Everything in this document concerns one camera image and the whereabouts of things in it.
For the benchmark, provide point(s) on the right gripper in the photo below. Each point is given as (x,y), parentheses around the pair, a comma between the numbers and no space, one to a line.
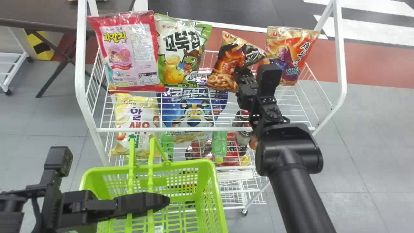
(247,95)

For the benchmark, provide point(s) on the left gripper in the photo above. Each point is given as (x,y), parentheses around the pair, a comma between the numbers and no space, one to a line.
(84,208)

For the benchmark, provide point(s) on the green basket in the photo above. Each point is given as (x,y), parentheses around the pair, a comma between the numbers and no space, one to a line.
(194,181)

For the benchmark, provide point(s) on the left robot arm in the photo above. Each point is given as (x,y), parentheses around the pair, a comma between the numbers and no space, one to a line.
(16,207)

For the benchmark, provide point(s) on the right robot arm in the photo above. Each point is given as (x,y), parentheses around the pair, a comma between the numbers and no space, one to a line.
(291,181)

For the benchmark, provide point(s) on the orange and black snack packet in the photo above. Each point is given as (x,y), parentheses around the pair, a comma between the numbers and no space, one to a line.
(226,64)

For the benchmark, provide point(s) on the black can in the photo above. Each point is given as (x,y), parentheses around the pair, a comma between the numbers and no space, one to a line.
(241,129)

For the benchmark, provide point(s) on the green can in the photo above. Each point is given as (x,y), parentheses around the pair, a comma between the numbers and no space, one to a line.
(167,145)

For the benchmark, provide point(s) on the blue cereal bag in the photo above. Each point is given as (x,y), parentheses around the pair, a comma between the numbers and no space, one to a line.
(190,110)

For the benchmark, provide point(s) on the green snack packet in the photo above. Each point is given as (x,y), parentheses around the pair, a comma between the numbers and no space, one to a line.
(181,48)

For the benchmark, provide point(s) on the red noodle cup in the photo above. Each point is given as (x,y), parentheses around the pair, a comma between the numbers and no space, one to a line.
(234,155)
(197,152)

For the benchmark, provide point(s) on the green bottle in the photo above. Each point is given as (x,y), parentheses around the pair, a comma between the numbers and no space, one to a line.
(220,145)

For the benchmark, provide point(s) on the yellow snack packet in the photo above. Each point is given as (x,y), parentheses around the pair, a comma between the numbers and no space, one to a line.
(136,116)

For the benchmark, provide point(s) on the red snack packet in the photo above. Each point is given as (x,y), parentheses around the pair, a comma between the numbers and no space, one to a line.
(129,48)

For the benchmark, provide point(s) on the white shelf trolley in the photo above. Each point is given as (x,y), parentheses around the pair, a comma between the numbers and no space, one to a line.
(9,64)

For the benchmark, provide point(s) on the dark side table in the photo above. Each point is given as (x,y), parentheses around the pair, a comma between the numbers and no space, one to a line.
(38,16)

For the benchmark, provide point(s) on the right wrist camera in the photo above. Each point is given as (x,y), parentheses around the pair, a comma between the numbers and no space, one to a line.
(269,79)

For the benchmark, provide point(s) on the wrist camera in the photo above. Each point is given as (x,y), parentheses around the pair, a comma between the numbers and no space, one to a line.
(58,165)
(269,79)

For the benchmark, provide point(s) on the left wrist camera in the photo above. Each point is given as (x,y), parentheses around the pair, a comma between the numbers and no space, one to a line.
(58,165)

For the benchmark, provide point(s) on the yellow and black striped post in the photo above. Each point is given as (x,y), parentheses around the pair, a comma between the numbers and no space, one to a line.
(40,47)

